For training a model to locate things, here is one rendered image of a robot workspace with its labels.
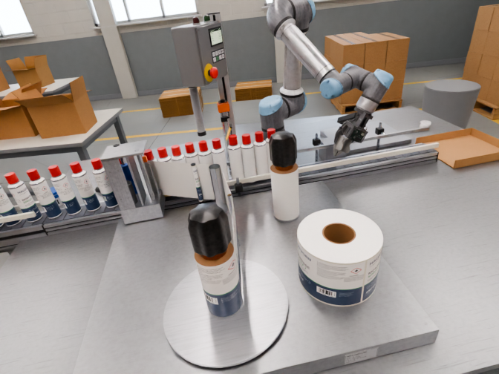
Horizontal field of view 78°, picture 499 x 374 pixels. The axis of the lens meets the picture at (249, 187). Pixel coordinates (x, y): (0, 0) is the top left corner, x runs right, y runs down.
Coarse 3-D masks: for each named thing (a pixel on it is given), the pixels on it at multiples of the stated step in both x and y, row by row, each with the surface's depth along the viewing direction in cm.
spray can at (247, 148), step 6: (246, 138) 119; (246, 144) 120; (252, 144) 122; (246, 150) 120; (252, 150) 121; (246, 156) 122; (252, 156) 122; (246, 162) 123; (252, 162) 123; (246, 168) 125; (252, 168) 125; (246, 174) 127; (252, 174) 126
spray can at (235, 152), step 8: (232, 136) 120; (232, 144) 120; (232, 152) 121; (240, 152) 122; (232, 160) 123; (240, 160) 124; (232, 168) 125; (240, 168) 125; (232, 176) 128; (240, 176) 127
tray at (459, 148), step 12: (456, 132) 153; (468, 132) 154; (480, 132) 149; (444, 144) 149; (456, 144) 148; (468, 144) 147; (480, 144) 146; (492, 144) 144; (444, 156) 140; (456, 156) 139; (468, 156) 138; (480, 156) 130; (492, 156) 131
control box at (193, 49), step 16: (176, 32) 101; (192, 32) 99; (208, 32) 104; (176, 48) 104; (192, 48) 102; (208, 48) 105; (192, 64) 105; (208, 64) 106; (224, 64) 116; (192, 80) 108; (208, 80) 108
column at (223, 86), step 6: (216, 12) 111; (210, 18) 109; (216, 18) 109; (222, 30) 112; (222, 78) 121; (228, 78) 120; (222, 84) 121; (228, 84) 121; (222, 90) 122; (228, 90) 123; (222, 96) 123; (228, 96) 124; (234, 120) 129; (234, 126) 130; (234, 132) 132; (228, 138) 133; (228, 144) 134
